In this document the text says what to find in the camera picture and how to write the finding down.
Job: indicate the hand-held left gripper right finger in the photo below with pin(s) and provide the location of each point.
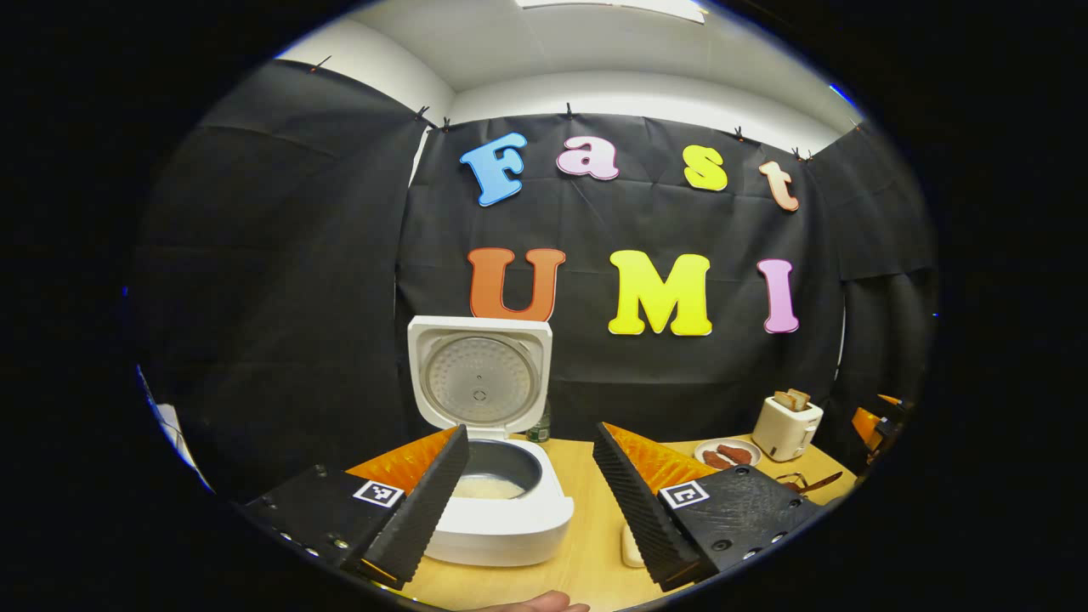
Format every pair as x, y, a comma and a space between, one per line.
642, 510

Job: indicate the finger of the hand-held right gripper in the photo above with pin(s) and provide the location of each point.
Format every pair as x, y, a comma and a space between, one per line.
867, 425

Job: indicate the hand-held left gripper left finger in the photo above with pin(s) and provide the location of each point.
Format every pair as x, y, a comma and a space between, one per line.
421, 510

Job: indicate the brown wooden spoon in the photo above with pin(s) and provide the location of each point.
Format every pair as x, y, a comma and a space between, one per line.
823, 483

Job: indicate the white rice cooker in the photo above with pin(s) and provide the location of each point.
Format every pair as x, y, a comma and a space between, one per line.
510, 531

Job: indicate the toasted bread slice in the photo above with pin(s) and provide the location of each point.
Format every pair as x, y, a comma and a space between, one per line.
783, 400
801, 398

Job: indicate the white toaster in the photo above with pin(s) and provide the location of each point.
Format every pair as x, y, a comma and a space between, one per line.
784, 433

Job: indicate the white round plate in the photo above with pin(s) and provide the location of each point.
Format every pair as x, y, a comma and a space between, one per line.
701, 448

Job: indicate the brown meat piece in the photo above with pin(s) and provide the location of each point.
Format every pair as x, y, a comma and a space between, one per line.
736, 454
716, 461

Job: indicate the clear plastic water bottle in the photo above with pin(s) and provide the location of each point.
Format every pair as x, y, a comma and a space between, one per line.
541, 425

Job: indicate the large ceiling light panel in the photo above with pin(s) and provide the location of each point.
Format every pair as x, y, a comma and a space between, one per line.
612, 8

